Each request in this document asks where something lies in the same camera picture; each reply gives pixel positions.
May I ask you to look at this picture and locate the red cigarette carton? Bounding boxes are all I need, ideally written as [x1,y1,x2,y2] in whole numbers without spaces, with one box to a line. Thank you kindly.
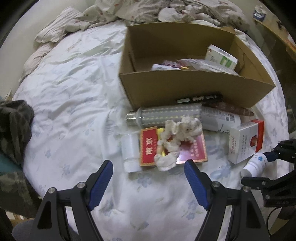
[139,126,208,167]

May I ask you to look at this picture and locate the white cylindrical can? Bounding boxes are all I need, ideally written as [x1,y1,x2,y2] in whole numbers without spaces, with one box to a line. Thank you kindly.
[200,106,241,133]

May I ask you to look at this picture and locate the black rectangular stick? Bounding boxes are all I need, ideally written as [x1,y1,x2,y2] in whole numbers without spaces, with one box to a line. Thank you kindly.
[176,92,223,104]

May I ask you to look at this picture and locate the white tissue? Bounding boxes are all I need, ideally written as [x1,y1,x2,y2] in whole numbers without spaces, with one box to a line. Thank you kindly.
[154,116,203,172]

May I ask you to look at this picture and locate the white red cigarette pack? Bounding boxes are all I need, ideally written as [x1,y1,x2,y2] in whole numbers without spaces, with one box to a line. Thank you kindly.
[228,119,265,164]

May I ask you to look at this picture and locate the LED corn light bulb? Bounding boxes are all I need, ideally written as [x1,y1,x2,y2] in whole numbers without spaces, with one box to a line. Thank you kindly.
[125,103,202,128]

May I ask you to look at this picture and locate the small white pill bottle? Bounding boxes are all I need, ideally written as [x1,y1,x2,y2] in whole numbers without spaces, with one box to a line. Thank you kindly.
[240,153,268,178]

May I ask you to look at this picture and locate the white green medicine box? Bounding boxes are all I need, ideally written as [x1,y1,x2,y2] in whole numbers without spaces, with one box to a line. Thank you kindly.
[205,45,238,70]

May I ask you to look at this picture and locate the blue white tissue pack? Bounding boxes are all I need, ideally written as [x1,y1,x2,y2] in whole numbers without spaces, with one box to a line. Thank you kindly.
[253,6,266,22]

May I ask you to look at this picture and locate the wooden side shelf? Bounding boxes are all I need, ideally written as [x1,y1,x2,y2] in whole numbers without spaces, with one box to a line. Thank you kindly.
[253,14,295,61]

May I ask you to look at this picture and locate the striped pillow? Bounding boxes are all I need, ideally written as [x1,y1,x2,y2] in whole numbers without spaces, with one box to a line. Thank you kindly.
[19,6,81,83]

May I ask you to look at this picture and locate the brown cardboard box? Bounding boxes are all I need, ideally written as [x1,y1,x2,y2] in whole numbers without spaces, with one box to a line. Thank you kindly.
[119,23,275,109]

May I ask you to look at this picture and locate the white bottle in box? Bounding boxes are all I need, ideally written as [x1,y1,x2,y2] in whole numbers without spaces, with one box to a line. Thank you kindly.
[151,64,180,71]

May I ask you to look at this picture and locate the brown wooden comb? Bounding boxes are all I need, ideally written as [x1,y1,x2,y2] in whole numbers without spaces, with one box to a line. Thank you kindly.
[208,101,254,116]

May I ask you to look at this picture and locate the clear plastic jar white lid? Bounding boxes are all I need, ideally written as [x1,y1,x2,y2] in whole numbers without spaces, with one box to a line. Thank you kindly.
[121,133,142,173]

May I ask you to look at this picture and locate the camouflage clothing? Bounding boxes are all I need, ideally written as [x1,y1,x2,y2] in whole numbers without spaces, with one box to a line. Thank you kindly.
[1,100,41,218]

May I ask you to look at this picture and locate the crumpled checkered blanket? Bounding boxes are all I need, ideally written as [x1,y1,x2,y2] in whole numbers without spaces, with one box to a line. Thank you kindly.
[65,1,249,33]

